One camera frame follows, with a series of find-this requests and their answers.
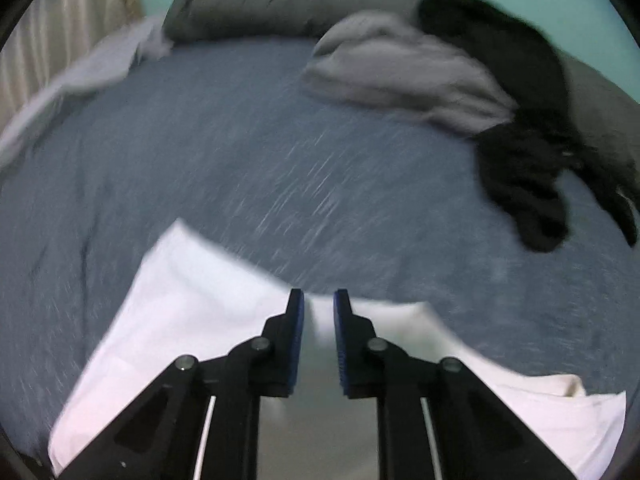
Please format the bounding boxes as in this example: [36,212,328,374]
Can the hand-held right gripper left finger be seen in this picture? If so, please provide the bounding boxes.
[55,288,305,480]

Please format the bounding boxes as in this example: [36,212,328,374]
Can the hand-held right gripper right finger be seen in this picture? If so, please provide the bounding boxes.
[333,288,576,480]

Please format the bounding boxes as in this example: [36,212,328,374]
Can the white t-shirt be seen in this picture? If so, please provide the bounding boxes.
[48,217,627,480]

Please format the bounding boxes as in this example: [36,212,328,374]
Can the bed with blue sheet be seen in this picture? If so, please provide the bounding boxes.
[0,37,640,466]

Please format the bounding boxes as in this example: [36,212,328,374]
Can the grey knit sweater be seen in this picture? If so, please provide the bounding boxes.
[300,10,518,138]

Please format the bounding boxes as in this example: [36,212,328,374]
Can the black garment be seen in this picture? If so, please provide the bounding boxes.
[417,0,640,253]

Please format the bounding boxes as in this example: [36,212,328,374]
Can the dark grey rolled duvet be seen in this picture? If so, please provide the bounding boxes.
[162,0,640,201]

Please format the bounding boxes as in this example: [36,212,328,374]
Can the light grey sheet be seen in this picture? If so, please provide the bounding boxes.
[0,15,173,166]

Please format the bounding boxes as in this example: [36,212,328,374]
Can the beige striped curtain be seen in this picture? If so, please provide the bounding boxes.
[0,0,143,131]

